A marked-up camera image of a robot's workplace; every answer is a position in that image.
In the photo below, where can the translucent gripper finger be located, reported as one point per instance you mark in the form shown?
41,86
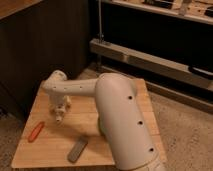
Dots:
52,108
67,103

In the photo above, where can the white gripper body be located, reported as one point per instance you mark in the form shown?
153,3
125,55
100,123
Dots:
57,99

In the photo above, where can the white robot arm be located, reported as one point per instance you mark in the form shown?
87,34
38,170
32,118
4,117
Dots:
120,116

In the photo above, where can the grey rectangular block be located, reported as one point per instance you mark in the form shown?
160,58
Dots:
77,149

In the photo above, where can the dark wooden cabinet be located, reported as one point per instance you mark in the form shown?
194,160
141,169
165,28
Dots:
51,35

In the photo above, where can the metal shelf rack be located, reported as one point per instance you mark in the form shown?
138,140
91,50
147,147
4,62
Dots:
173,53

